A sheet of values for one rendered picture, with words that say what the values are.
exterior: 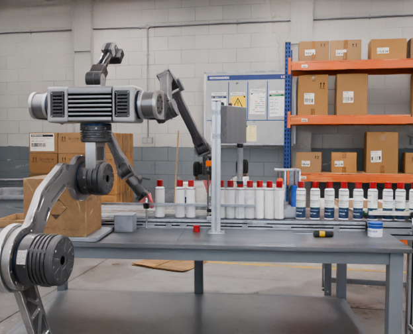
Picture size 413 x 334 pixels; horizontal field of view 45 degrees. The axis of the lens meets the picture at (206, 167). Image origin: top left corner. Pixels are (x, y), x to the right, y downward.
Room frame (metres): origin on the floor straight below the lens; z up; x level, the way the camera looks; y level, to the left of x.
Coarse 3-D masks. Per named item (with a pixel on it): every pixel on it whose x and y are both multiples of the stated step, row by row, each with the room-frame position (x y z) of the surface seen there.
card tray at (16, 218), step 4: (8, 216) 2.80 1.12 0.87; (12, 216) 2.85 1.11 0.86; (16, 216) 2.90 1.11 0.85; (20, 216) 2.90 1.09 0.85; (0, 220) 2.64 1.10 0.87; (4, 220) 2.76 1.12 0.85; (8, 220) 2.80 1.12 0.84; (12, 220) 2.85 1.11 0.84; (16, 220) 2.87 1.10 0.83; (20, 220) 2.87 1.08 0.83; (0, 224) 2.64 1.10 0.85; (4, 224) 2.64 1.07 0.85; (8, 224) 2.64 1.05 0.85
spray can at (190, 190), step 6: (192, 180) 2.68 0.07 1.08; (192, 186) 2.68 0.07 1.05; (186, 192) 2.68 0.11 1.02; (192, 192) 2.67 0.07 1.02; (186, 198) 2.68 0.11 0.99; (192, 198) 2.67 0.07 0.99; (186, 210) 2.68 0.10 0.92; (192, 210) 2.67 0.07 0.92; (186, 216) 2.68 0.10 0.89; (192, 216) 2.67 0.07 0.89
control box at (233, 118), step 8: (224, 112) 2.51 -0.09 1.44; (232, 112) 2.53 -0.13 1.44; (240, 112) 2.58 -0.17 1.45; (224, 120) 2.51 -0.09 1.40; (232, 120) 2.53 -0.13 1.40; (240, 120) 2.58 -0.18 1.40; (224, 128) 2.51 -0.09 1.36; (232, 128) 2.53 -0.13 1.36; (240, 128) 2.58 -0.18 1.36; (224, 136) 2.51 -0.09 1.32; (232, 136) 2.53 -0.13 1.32; (240, 136) 2.58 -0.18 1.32
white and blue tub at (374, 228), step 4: (368, 224) 2.45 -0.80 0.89; (372, 224) 2.42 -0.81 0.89; (376, 224) 2.41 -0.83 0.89; (380, 224) 2.41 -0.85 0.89; (368, 228) 2.45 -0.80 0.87; (372, 228) 2.42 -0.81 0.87; (376, 228) 2.41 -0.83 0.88; (380, 228) 2.41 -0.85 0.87; (368, 232) 2.45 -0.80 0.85; (372, 232) 2.42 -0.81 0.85; (376, 232) 2.41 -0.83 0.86; (380, 232) 2.42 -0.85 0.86; (372, 236) 2.42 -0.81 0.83; (376, 236) 2.41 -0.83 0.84; (380, 236) 2.42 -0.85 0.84
